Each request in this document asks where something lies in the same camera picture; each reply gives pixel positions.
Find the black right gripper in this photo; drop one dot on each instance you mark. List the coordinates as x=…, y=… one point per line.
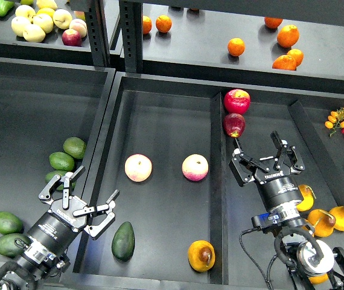
x=277, y=188

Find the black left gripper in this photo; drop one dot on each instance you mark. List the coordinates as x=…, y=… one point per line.
x=61, y=224

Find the dark green avocado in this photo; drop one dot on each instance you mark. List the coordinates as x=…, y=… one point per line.
x=123, y=242

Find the yellow pear brown spot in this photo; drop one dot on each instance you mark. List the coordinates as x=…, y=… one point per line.
x=201, y=256

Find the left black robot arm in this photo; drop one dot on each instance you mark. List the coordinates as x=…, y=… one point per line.
x=44, y=252

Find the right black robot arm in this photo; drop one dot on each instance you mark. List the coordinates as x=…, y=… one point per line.
x=295, y=244

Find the yellow pear under arm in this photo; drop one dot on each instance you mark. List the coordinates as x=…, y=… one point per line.
x=319, y=279

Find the yellow pear upper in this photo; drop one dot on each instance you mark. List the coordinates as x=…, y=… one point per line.
x=308, y=198

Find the green avocado middle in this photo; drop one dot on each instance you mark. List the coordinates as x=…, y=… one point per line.
x=61, y=161

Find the green avocado bottom left upper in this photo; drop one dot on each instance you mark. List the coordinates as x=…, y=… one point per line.
x=10, y=223

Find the green avocado top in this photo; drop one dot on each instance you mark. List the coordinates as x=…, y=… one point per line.
x=75, y=147

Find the green avocado bottom left lower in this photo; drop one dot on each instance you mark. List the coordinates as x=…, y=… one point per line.
x=12, y=245

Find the yellow pear middle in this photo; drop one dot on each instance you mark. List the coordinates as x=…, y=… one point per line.
x=322, y=221

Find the pale yellow pear front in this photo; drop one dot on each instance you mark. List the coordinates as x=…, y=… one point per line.
x=33, y=33

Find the pale yellow pear centre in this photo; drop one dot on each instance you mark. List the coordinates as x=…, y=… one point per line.
x=44, y=21

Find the pale yellow pear right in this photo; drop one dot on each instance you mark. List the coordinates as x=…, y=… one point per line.
x=62, y=18

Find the pale yellow pear left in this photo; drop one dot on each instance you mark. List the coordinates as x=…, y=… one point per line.
x=18, y=24

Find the dark red apple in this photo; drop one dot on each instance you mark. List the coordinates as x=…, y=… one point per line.
x=234, y=124

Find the bright red apple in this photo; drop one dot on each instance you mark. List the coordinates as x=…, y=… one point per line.
x=237, y=101

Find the pale pink apple right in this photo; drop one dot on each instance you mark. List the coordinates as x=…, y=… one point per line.
x=195, y=167

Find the pale pink apple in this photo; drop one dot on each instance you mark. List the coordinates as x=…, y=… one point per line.
x=138, y=167
x=195, y=167

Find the pale pink apple left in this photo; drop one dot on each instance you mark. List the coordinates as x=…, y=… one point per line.
x=138, y=167

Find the orange right front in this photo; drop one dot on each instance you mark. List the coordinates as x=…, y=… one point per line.
x=285, y=62

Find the black centre tray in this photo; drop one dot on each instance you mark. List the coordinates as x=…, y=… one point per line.
x=168, y=119

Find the black tray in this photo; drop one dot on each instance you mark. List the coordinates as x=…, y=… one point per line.
x=41, y=105
x=168, y=119

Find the orange right small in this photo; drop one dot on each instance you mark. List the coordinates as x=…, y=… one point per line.
x=297, y=54

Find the black left tray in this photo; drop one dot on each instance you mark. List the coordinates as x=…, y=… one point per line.
x=41, y=105

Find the orange on shelf centre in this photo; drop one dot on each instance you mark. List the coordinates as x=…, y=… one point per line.
x=236, y=47

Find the large orange right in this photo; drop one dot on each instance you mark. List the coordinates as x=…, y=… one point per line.
x=288, y=36

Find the orange shelf top right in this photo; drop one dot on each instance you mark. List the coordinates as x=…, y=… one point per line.
x=272, y=23

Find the red apple on shelf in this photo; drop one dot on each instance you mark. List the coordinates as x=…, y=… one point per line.
x=72, y=38

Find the peach on shelf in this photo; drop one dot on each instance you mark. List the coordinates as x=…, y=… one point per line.
x=80, y=26

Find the yellow lemon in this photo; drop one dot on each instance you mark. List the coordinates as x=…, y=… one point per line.
x=46, y=11

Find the black shelf post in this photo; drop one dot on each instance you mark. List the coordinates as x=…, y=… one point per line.
x=131, y=28

